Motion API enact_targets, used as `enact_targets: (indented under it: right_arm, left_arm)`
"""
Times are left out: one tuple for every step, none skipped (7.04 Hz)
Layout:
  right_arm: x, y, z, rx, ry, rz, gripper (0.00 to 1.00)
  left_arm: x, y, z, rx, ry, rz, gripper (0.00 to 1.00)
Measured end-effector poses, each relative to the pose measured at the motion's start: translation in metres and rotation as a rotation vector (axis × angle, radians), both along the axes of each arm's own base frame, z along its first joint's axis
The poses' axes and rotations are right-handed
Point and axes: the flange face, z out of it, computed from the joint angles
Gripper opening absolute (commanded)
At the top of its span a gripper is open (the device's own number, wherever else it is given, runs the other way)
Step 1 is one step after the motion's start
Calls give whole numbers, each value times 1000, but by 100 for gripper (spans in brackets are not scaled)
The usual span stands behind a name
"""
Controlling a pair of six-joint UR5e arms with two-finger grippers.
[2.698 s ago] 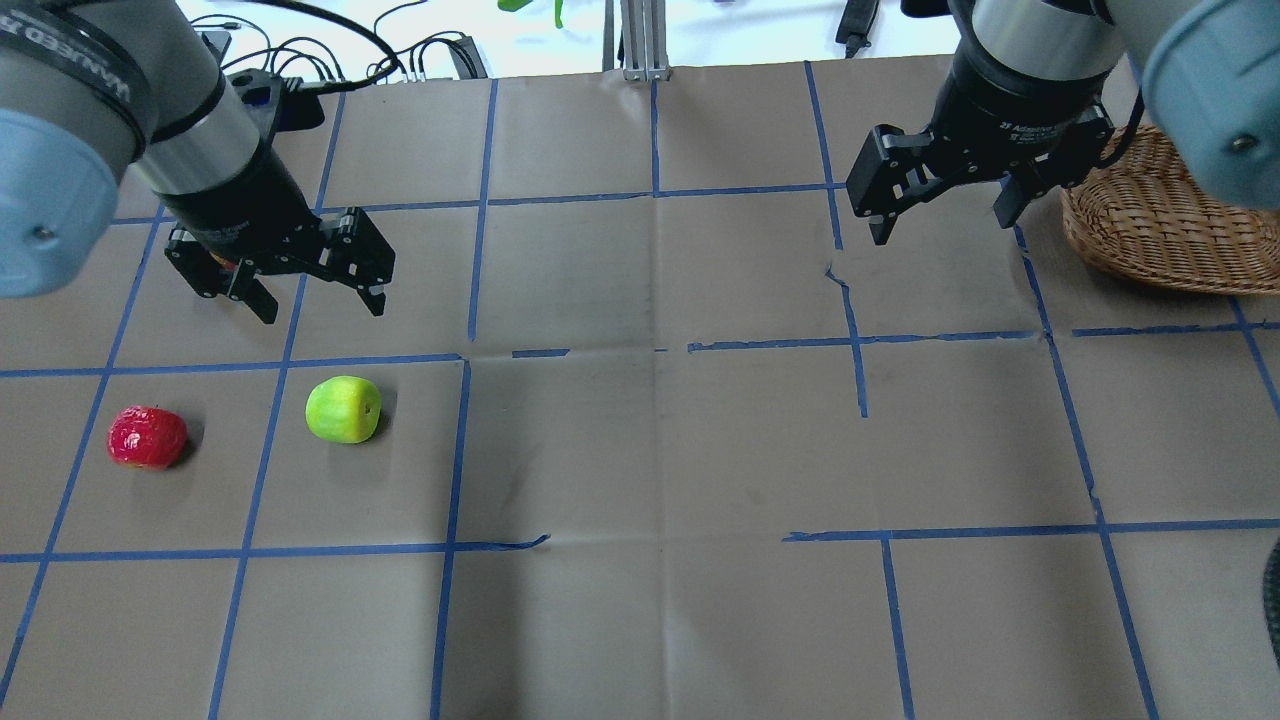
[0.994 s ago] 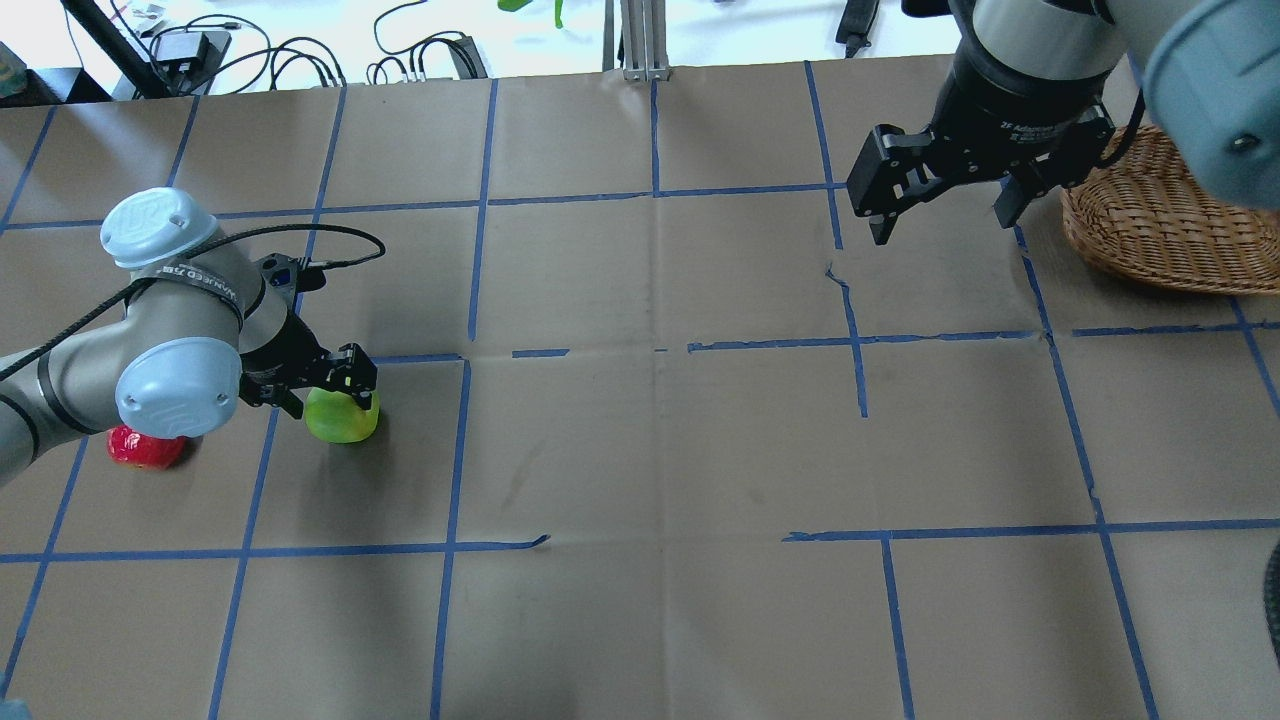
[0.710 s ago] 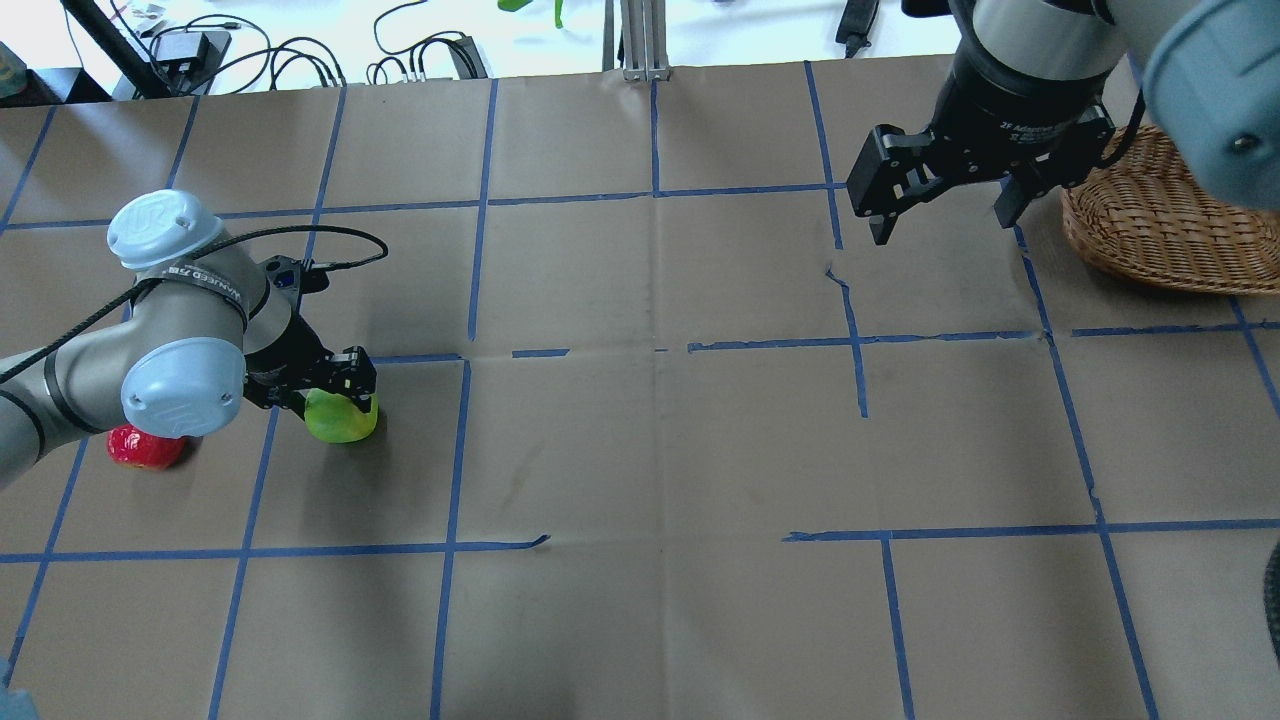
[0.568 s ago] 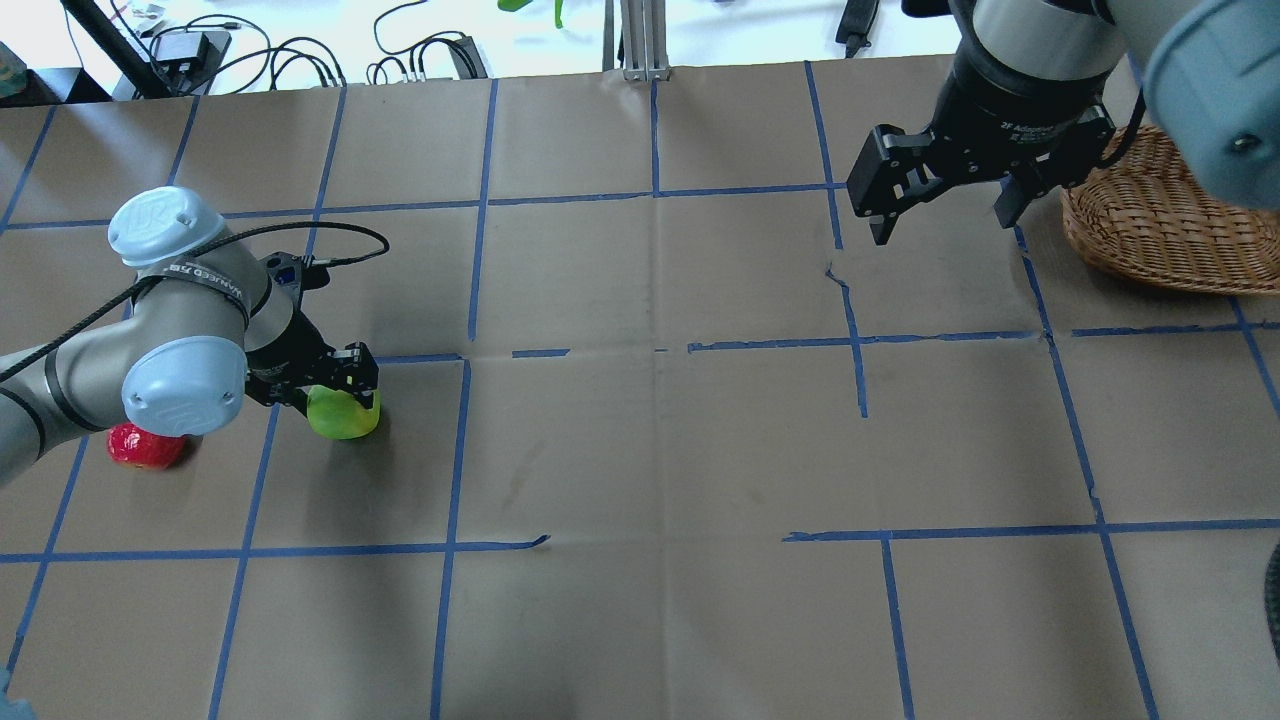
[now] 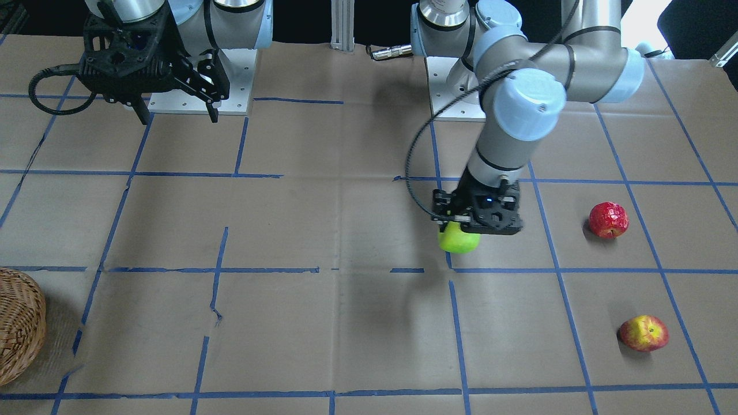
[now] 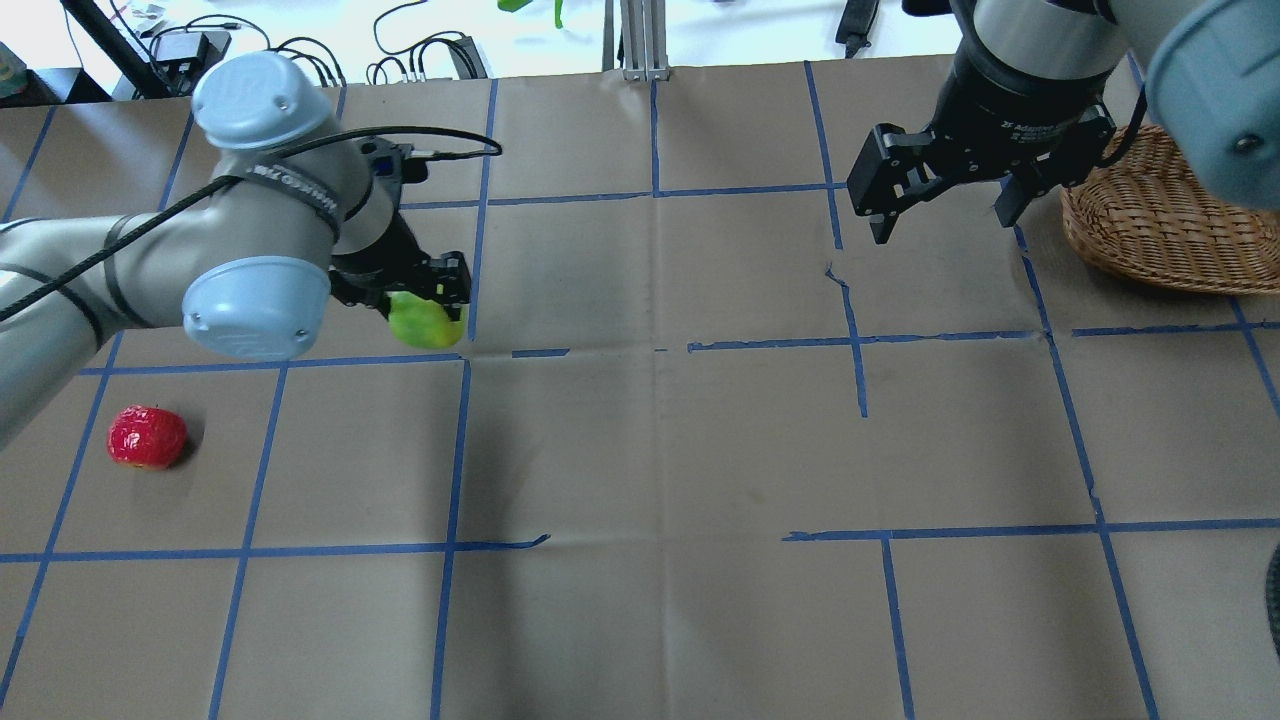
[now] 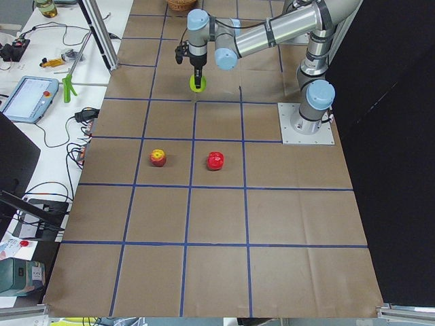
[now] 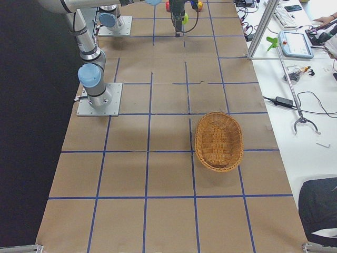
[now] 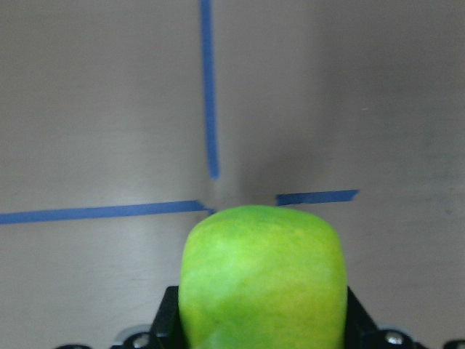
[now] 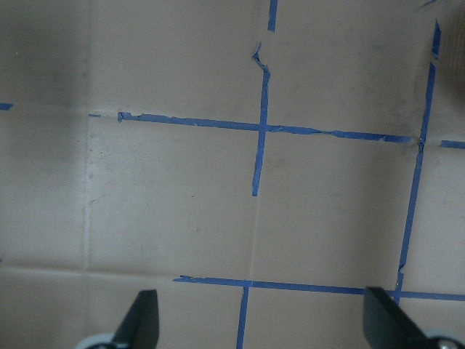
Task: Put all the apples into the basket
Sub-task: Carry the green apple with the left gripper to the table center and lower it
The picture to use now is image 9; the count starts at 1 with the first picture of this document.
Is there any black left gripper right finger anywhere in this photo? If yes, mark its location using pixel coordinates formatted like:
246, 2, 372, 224
343, 286, 465, 349

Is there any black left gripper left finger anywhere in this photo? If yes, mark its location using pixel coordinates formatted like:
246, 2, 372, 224
119, 286, 188, 348

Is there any green apple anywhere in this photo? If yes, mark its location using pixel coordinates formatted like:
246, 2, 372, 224
179, 206, 347, 348

